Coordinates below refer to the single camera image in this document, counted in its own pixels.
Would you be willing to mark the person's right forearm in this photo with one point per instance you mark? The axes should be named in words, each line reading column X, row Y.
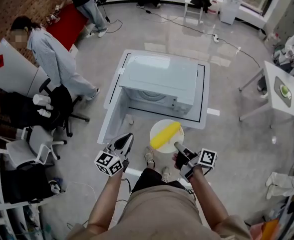
column 209, row 196

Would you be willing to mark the person's right hand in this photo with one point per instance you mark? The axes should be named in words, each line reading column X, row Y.
column 175, row 159

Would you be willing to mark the pink plastic bag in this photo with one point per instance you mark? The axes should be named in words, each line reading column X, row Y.
column 261, row 230

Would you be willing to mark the red cabinet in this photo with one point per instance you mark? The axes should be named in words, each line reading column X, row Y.
column 67, row 26

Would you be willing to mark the white round plate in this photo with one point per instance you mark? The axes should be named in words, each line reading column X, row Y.
column 170, row 146

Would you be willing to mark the person's right shoe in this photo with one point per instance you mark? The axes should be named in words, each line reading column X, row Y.
column 165, row 174

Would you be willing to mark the black office chair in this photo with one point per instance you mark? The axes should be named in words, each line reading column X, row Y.
column 62, row 101

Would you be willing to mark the black garment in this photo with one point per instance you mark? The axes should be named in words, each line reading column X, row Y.
column 200, row 2

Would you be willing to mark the yellow corn cob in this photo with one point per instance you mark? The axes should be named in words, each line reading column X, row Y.
column 164, row 135

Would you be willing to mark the grey cutting mat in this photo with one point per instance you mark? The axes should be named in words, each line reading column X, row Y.
column 277, row 84

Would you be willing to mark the person's beige shirt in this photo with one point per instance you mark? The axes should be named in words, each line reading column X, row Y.
column 161, row 214

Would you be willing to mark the green fruit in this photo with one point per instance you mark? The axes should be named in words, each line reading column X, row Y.
column 284, row 89

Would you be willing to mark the small white bottle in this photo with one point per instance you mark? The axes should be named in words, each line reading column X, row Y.
column 44, row 112

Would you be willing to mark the white slatted chair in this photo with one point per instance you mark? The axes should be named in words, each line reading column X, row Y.
column 188, row 4

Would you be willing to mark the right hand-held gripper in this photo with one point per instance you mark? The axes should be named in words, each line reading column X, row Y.
column 207, row 158

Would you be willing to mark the white power strip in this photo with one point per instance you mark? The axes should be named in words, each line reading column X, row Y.
column 215, row 38

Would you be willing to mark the person's left forearm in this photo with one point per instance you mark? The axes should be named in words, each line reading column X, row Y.
column 106, row 196

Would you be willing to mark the white square table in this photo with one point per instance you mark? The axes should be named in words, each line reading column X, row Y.
column 274, row 101

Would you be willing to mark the white office chair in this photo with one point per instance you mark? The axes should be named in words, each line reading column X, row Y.
column 37, row 144

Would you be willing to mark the white sneaker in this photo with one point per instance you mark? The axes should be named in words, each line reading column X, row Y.
column 55, row 186

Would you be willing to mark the white sack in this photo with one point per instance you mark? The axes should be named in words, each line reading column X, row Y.
column 281, row 184

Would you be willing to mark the white metal shelf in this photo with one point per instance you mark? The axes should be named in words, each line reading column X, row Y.
column 12, row 221

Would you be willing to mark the white desk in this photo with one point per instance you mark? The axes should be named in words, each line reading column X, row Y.
column 12, row 76

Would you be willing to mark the white microwave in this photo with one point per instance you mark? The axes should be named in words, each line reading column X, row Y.
column 161, row 74

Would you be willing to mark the large white bottle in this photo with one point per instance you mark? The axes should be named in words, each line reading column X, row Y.
column 40, row 99

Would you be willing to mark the black bag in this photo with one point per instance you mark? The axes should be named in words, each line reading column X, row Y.
column 24, row 184

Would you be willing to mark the person's left shoe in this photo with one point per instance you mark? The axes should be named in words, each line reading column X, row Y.
column 149, row 155

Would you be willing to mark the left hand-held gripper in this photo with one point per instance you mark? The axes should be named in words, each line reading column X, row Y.
column 108, row 162

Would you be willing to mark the white water dispenser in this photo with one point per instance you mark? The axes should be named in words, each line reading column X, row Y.
column 229, row 9

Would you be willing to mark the white jug red cap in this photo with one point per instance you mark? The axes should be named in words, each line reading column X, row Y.
column 214, row 6

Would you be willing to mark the person's black shorts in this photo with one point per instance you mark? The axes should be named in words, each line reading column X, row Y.
column 149, row 179

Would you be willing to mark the person's shoe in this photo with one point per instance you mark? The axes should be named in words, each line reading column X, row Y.
column 165, row 174
column 149, row 155

